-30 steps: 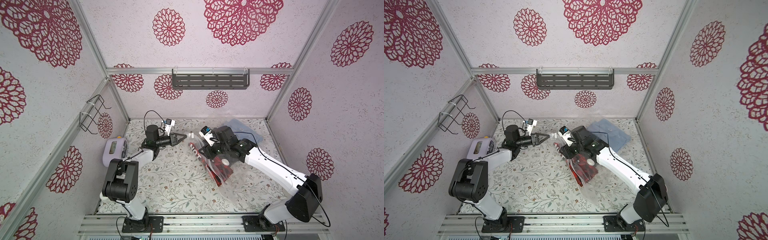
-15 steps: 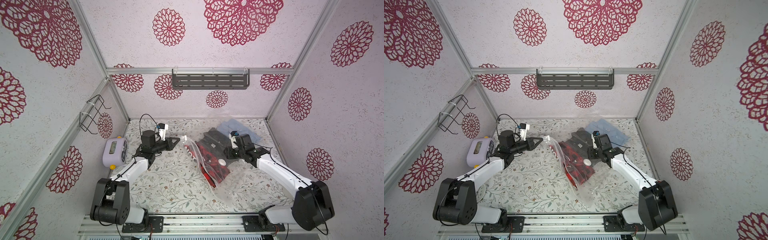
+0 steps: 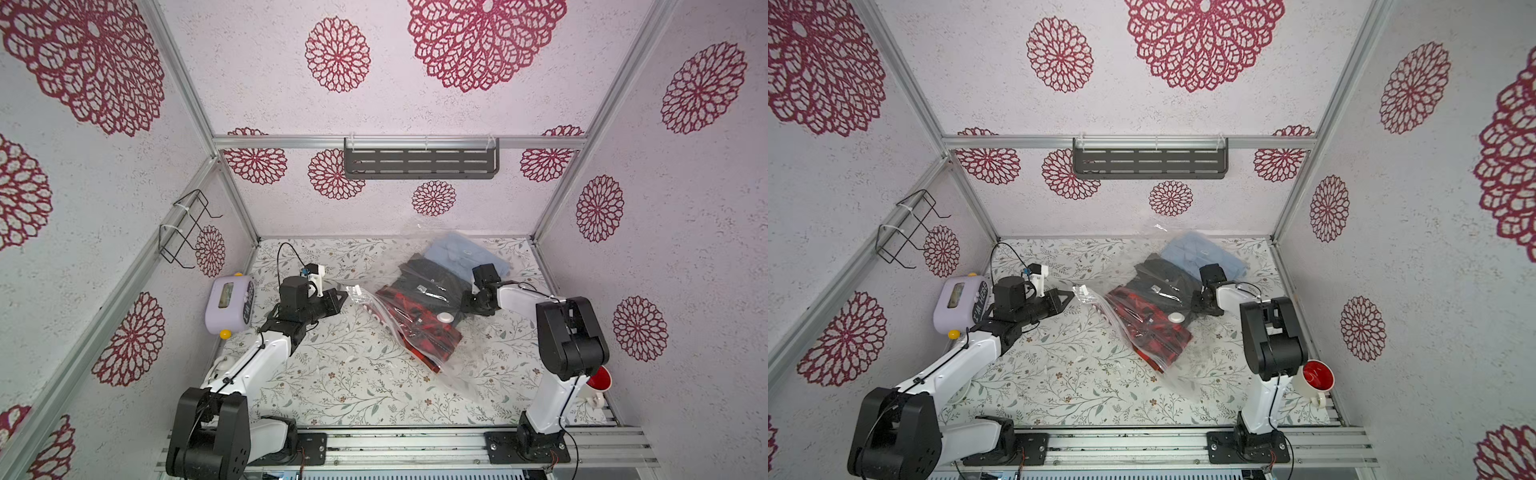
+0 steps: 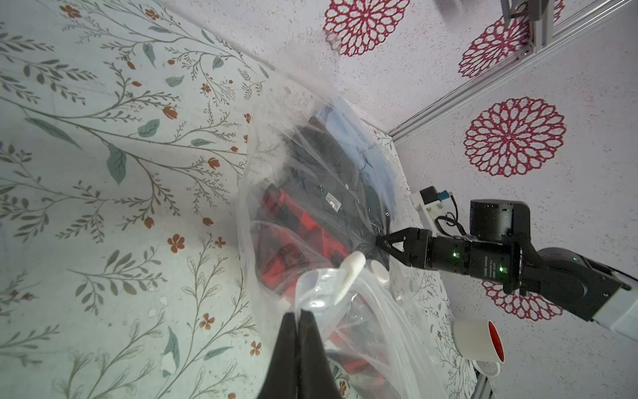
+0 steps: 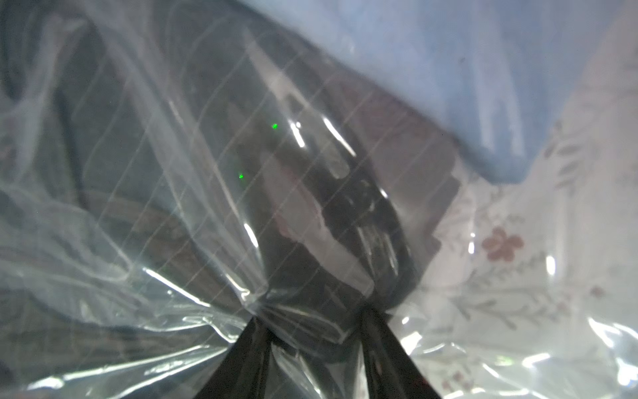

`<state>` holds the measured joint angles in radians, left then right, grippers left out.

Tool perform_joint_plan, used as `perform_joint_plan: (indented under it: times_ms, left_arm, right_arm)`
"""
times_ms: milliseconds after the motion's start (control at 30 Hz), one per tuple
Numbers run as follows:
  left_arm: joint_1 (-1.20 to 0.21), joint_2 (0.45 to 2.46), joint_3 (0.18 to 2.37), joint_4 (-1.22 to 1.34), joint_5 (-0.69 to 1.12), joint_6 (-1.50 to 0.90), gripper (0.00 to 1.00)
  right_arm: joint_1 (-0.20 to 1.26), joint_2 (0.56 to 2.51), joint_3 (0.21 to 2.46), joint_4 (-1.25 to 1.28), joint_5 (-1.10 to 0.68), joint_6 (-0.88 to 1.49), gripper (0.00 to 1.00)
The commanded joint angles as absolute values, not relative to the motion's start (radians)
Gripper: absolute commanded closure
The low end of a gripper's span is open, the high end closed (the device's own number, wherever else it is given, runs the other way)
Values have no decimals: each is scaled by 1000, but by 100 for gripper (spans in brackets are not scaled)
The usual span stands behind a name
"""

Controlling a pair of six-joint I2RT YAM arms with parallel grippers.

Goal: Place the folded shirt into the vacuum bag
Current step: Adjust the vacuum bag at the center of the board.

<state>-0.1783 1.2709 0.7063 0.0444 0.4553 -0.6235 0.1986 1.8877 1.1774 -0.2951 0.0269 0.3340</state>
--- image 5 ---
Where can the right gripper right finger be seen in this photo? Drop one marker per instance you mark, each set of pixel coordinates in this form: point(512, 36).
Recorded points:
point(391, 374)

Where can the dark grey shirt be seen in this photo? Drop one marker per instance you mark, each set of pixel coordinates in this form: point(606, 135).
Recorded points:
point(171, 170)

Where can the clear plastic vacuum bag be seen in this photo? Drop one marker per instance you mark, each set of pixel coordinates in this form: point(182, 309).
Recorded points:
point(533, 293)

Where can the light blue shirt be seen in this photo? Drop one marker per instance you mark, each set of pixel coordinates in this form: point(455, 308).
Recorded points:
point(494, 74)

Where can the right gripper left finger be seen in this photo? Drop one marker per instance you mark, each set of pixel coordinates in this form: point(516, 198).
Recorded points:
point(243, 372)

